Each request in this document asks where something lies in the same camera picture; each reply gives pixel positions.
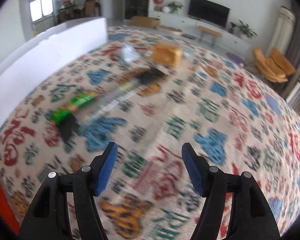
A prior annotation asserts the green biscuit roll pack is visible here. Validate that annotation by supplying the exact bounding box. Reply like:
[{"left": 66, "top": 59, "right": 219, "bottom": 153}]
[{"left": 49, "top": 90, "right": 98, "bottom": 125}]

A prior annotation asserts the clear black-ended snack tube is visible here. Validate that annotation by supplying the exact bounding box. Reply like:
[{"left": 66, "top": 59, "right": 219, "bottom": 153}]
[{"left": 58, "top": 67, "right": 170, "bottom": 143}]

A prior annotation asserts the white blue snack pouch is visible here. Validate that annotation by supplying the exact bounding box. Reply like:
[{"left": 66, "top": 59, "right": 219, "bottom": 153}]
[{"left": 119, "top": 43, "right": 141, "bottom": 64}]

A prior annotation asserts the bagged bread loaf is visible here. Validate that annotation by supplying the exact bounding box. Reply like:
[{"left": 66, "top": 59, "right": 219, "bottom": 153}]
[{"left": 151, "top": 41, "right": 183, "bottom": 67}]

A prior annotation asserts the orange lounge chair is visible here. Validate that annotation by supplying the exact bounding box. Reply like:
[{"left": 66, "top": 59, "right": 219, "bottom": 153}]
[{"left": 253, "top": 47, "right": 296, "bottom": 83}]

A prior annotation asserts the patterned woven tablecloth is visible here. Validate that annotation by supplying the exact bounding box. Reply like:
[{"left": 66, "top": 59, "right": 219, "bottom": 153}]
[{"left": 0, "top": 27, "right": 300, "bottom": 239}]

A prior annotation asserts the white foam board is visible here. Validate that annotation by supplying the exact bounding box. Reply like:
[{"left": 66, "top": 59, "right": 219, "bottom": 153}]
[{"left": 0, "top": 17, "right": 108, "bottom": 127}]

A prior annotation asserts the white standing air conditioner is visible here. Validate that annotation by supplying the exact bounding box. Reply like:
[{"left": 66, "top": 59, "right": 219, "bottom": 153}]
[{"left": 266, "top": 7, "right": 296, "bottom": 56}]

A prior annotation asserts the green potted plant right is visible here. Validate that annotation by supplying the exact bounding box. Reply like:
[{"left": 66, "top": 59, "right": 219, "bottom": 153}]
[{"left": 237, "top": 20, "right": 257, "bottom": 39}]

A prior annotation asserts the green potted plant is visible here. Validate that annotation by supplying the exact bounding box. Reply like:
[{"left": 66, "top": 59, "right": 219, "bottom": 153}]
[
  {"left": 237, "top": 20, "right": 257, "bottom": 39},
  {"left": 168, "top": 1, "right": 184, "bottom": 14}
]

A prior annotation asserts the wooden bench stool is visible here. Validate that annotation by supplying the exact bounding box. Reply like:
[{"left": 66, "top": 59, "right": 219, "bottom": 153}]
[{"left": 197, "top": 26, "right": 223, "bottom": 48}]

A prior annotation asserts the white TV cabinet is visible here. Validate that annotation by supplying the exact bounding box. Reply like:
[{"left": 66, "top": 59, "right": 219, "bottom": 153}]
[{"left": 148, "top": 11, "right": 252, "bottom": 56}]

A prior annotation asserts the black flat television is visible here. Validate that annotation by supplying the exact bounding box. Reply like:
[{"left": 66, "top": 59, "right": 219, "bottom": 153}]
[{"left": 188, "top": 0, "right": 230, "bottom": 27}]

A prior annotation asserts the cardboard box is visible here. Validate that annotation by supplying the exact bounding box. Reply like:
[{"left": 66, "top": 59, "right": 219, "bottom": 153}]
[{"left": 130, "top": 16, "right": 160, "bottom": 29}]

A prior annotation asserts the green potted plant left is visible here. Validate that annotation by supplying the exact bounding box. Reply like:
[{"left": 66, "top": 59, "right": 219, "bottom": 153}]
[{"left": 168, "top": 1, "right": 184, "bottom": 14}]

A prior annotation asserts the red flower arrangement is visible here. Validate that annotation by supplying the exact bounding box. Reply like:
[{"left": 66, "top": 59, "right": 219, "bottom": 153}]
[{"left": 152, "top": 0, "right": 165, "bottom": 11}]

